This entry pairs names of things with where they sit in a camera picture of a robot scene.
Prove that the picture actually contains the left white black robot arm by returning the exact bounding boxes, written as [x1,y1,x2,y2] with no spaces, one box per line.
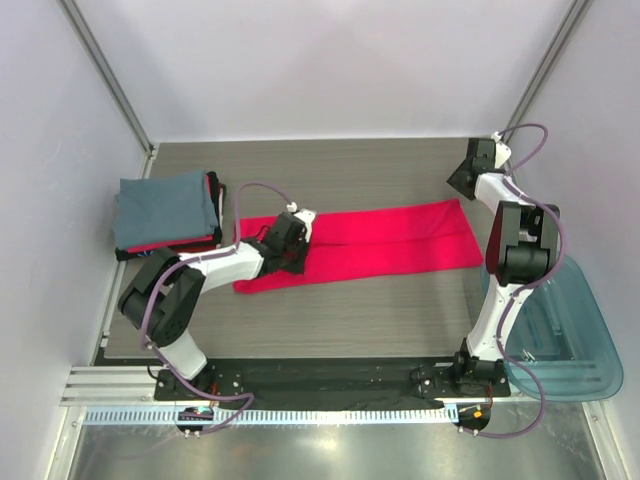
[118,209,316,399]

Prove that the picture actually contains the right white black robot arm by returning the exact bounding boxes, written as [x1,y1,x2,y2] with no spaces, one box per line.
[446,135,559,396]

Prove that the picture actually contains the folded grey-blue t shirt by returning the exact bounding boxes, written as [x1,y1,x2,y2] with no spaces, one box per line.
[113,170,219,249]

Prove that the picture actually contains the folded black t shirt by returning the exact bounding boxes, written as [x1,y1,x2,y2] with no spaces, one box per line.
[129,171,221,260]

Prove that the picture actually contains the blue plastic bin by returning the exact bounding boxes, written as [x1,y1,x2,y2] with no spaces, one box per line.
[469,256,624,402]

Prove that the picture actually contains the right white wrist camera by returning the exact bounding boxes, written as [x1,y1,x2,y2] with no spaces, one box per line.
[491,131,512,169]

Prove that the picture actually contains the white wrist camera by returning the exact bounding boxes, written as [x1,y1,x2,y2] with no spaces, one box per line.
[286,202,317,243]
[491,131,512,169]

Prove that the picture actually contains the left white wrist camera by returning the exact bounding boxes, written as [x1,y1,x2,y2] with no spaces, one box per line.
[286,202,317,243]

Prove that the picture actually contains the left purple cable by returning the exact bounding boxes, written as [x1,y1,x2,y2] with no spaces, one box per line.
[137,181,301,434]

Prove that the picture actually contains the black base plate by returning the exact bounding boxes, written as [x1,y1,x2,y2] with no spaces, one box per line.
[152,355,513,410]

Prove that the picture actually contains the right aluminium frame post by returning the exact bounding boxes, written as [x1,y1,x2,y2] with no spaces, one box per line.
[506,0,593,128]

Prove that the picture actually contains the aluminium frame post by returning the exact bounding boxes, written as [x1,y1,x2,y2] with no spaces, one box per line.
[57,0,154,157]
[506,0,593,128]

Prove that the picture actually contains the slotted cable duct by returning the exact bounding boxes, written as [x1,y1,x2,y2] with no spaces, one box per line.
[83,404,458,428]

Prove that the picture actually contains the left aluminium frame post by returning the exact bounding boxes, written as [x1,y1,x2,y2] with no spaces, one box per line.
[57,0,154,157]

